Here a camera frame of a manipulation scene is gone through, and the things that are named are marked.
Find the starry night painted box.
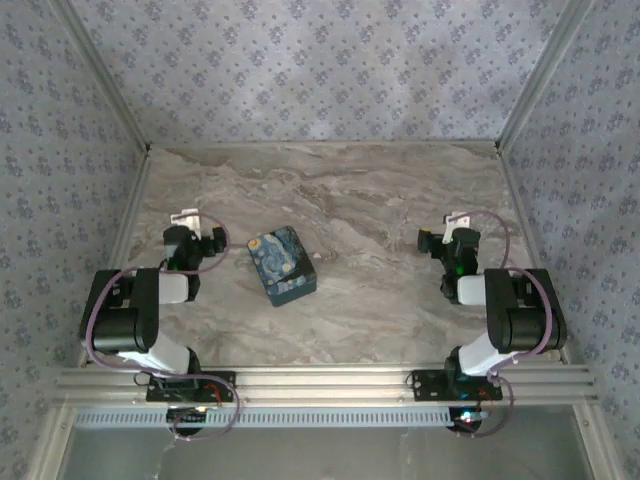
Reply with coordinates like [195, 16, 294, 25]
[247, 225, 320, 308]

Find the controller board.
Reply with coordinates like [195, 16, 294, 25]
[448, 406, 487, 437]
[165, 406, 212, 437]

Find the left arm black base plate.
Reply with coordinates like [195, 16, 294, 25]
[145, 371, 237, 404]

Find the grey slotted cable duct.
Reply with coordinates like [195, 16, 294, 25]
[73, 405, 505, 430]

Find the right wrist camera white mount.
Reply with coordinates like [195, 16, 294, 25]
[443, 211, 474, 246]

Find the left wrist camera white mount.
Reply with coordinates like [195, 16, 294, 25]
[169, 208, 202, 239]

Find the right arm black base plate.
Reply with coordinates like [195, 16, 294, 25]
[405, 368, 504, 402]

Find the right controller board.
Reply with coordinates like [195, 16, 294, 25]
[448, 406, 487, 437]

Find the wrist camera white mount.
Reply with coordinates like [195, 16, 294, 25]
[443, 211, 474, 246]
[169, 208, 202, 239]

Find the left controller board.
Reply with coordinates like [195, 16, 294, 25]
[165, 406, 212, 437]

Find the aluminium mounting rail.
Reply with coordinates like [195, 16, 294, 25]
[52, 366, 600, 407]

